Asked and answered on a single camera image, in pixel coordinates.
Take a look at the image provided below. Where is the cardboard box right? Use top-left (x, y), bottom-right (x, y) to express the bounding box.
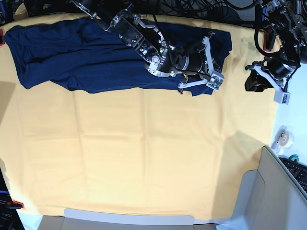
top-left (230, 146), bottom-right (307, 230)

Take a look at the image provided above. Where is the green tape roll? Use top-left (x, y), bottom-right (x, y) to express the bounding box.
top-left (288, 154), bottom-right (299, 163)

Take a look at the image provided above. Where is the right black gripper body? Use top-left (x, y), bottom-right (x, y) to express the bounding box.
top-left (177, 31), bottom-right (222, 93)

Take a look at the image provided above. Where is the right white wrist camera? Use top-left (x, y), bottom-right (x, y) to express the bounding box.
top-left (206, 72), bottom-right (224, 91)

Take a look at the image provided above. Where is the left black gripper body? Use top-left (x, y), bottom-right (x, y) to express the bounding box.
top-left (246, 58), bottom-right (295, 92)

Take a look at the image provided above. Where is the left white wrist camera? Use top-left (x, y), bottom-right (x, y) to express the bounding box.
top-left (273, 91), bottom-right (291, 104)

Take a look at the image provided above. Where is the red clamp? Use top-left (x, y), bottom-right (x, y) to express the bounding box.
top-left (263, 26), bottom-right (276, 52)
top-left (0, 29), bottom-right (5, 46)
top-left (5, 201), bottom-right (24, 209)

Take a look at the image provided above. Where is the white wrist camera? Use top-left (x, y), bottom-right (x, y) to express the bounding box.
top-left (206, 72), bottom-right (224, 91)
top-left (273, 91), bottom-right (291, 104)

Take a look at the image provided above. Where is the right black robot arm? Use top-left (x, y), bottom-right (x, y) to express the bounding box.
top-left (73, 0), bottom-right (224, 92)

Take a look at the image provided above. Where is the red clamp top left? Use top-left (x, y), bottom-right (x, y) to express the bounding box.
top-left (0, 29), bottom-right (5, 46)

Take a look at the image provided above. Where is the red clamp bottom left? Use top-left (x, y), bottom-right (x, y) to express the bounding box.
top-left (5, 201), bottom-right (24, 209)

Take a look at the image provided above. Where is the clear tape dispenser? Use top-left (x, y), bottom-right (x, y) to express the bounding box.
top-left (271, 125), bottom-right (295, 155)

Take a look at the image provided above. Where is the navy blue long-sleeve shirt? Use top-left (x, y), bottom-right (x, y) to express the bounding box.
top-left (4, 18), bottom-right (233, 97)

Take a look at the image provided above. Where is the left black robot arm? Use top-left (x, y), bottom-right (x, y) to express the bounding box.
top-left (245, 0), bottom-right (307, 92)

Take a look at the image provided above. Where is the black keyboard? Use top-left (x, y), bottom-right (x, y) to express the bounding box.
top-left (278, 157), bottom-right (307, 204)

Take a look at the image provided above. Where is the yellow table cloth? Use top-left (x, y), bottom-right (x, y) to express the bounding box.
top-left (0, 16), bottom-right (277, 220)

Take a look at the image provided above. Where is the red clamp top right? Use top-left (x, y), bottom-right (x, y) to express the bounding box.
top-left (263, 26), bottom-right (276, 52)

